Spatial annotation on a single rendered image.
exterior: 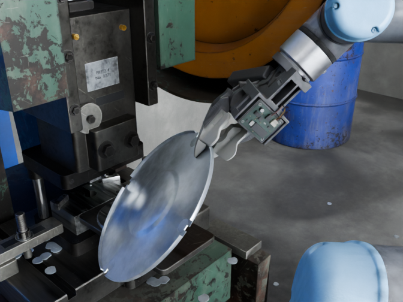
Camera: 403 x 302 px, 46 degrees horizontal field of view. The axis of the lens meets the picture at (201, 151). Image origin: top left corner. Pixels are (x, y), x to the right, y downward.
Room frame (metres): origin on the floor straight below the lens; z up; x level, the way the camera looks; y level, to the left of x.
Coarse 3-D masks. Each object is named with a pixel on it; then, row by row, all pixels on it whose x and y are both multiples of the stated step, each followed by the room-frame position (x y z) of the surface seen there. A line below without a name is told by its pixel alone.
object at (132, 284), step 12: (108, 204) 0.83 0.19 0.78; (84, 216) 0.79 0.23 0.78; (96, 216) 0.79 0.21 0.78; (96, 228) 0.75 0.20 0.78; (192, 228) 0.75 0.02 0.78; (192, 240) 0.71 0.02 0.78; (204, 240) 0.71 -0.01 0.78; (180, 252) 0.68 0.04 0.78; (192, 252) 0.68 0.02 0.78; (168, 264) 0.64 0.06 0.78; (180, 264) 0.66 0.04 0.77; (144, 276) 0.75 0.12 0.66; (132, 288) 0.73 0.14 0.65
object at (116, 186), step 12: (96, 180) 0.94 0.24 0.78; (72, 192) 0.88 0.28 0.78; (84, 192) 0.91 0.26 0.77; (96, 192) 0.89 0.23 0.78; (108, 192) 0.88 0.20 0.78; (72, 204) 0.83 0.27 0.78; (84, 204) 0.83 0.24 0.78; (96, 204) 0.83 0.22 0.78; (60, 216) 0.83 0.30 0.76; (72, 216) 0.79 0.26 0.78; (72, 228) 0.80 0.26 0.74; (84, 228) 0.80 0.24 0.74
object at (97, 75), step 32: (96, 32) 0.82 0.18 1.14; (128, 32) 0.87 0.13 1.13; (96, 64) 0.81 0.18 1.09; (128, 64) 0.87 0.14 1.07; (96, 96) 0.81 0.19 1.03; (128, 96) 0.86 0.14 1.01; (96, 128) 0.78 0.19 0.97; (128, 128) 0.82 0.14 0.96; (64, 160) 0.79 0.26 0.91; (96, 160) 0.77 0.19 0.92
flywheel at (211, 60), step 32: (224, 0) 1.11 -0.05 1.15; (256, 0) 1.05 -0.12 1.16; (288, 0) 0.99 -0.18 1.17; (320, 0) 0.91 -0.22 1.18; (224, 32) 1.10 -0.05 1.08; (256, 32) 1.04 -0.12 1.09; (288, 32) 0.95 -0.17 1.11; (192, 64) 1.13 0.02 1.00; (224, 64) 1.06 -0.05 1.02; (256, 64) 1.00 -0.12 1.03
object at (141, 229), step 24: (168, 144) 0.81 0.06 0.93; (144, 168) 0.81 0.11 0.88; (168, 168) 0.74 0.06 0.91; (192, 168) 0.69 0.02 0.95; (120, 192) 0.80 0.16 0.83; (144, 192) 0.73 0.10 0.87; (168, 192) 0.67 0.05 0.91; (192, 192) 0.63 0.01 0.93; (120, 216) 0.74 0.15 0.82; (144, 216) 0.67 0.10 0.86; (168, 216) 0.63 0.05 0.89; (192, 216) 0.57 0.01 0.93; (120, 240) 0.67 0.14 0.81; (144, 240) 0.62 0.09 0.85; (168, 240) 0.58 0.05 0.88; (120, 264) 0.61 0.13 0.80; (144, 264) 0.57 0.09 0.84
